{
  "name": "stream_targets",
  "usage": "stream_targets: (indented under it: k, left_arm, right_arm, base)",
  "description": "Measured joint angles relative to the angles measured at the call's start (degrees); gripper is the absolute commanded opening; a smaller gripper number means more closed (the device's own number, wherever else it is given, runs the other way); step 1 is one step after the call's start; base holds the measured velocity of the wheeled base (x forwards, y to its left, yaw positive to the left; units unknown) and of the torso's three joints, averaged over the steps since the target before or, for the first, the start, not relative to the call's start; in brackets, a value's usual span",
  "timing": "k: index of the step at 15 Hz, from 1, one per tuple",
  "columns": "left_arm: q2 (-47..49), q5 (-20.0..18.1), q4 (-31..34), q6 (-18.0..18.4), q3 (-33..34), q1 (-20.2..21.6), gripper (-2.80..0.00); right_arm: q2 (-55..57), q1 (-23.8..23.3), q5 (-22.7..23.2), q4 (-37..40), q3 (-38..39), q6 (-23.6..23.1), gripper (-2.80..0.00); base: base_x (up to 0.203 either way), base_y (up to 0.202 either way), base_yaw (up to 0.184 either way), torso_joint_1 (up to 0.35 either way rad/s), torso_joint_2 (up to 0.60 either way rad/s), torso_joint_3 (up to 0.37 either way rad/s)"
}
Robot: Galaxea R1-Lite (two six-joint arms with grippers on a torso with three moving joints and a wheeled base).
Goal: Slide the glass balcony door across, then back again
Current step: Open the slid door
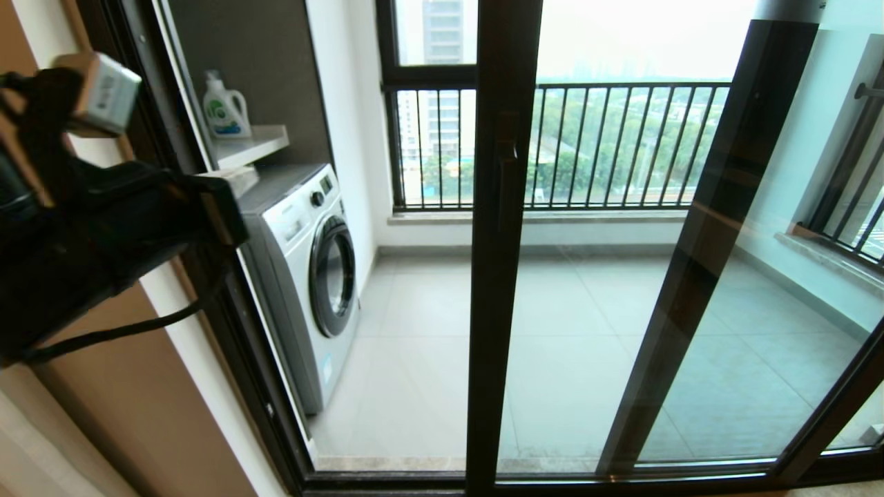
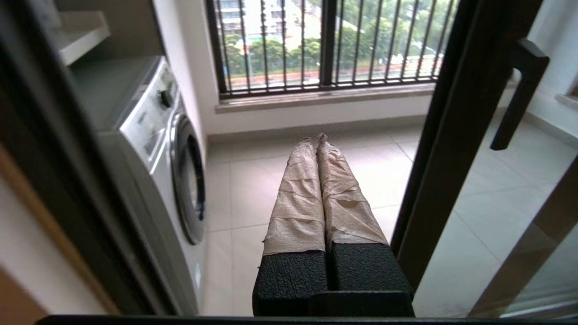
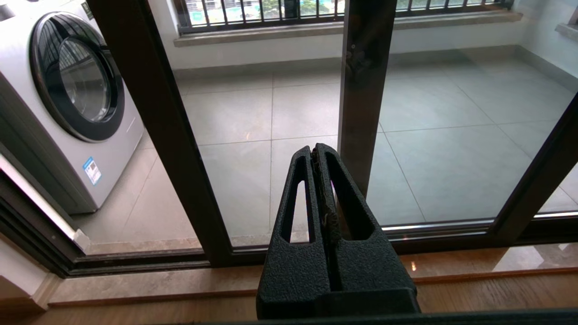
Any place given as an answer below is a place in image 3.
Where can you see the white front-load washing machine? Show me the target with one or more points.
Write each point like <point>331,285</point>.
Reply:
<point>108,158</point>

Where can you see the black balcony railing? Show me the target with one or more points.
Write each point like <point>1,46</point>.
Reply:
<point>253,18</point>

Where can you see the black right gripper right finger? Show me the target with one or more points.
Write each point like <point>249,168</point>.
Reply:
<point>365,266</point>

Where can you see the dark framed fixed glass panel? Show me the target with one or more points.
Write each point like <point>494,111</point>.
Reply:
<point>365,90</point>

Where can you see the dark framed sliding glass door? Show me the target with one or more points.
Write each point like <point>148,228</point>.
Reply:
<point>158,126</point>
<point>27,234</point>

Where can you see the stone window sill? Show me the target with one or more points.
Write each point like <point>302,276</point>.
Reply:
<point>568,32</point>
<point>293,32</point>

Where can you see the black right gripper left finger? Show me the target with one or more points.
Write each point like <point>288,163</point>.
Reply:
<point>293,266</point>

